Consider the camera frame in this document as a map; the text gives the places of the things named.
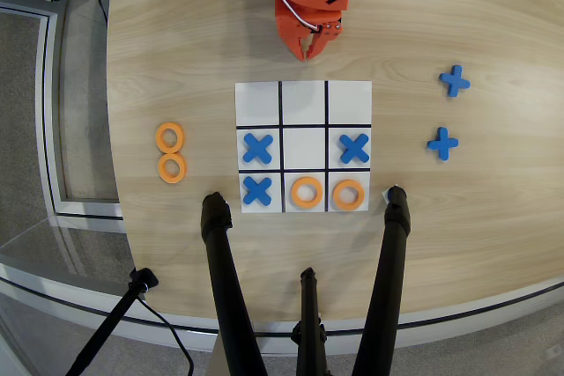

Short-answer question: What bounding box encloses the orange gripper black servo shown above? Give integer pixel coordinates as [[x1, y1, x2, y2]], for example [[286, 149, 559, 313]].
[[274, 0, 345, 63]]

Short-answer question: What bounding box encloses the orange foam ring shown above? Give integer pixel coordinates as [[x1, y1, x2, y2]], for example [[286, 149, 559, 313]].
[[290, 176, 324, 210], [157, 152, 189, 185], [154, 122, 186, 152], [331, 179, 367, 212]]

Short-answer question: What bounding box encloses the white tic-tac-toe paper board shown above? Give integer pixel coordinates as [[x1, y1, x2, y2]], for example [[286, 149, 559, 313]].
[[234, 79, 374, 214]]

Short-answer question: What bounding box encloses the blue foam cross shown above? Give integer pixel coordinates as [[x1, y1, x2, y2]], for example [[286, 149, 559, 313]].
[[438, 64, 471, 99], [338, 132, 371, 166], [241, 132, 275, 165], [426, 126, 460, 162], [241, 175, 274, 208]]

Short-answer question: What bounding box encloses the small white paper tag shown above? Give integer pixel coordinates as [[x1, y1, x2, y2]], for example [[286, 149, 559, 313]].
[[380, 184, 400, 206]]

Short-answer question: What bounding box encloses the thick black tripod leg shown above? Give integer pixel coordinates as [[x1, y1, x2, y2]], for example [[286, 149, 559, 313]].
[[350, 185, 412, 376], [200, 191, 270, 376]]

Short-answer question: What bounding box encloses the thin black tripod leg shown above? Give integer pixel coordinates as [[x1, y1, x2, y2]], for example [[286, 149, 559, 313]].
[[290, 267, 330, 376]]

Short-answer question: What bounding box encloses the thin black stand pole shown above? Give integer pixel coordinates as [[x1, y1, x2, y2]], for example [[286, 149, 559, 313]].
[[64, 267, 160, 376]]

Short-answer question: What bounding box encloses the white metal floor frame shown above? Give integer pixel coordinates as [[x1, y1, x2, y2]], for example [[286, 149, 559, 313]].
[[0, 0, 127, 221]]

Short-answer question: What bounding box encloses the black stand cable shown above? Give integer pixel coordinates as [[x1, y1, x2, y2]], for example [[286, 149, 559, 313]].
[[135, 295, 196, 376]]

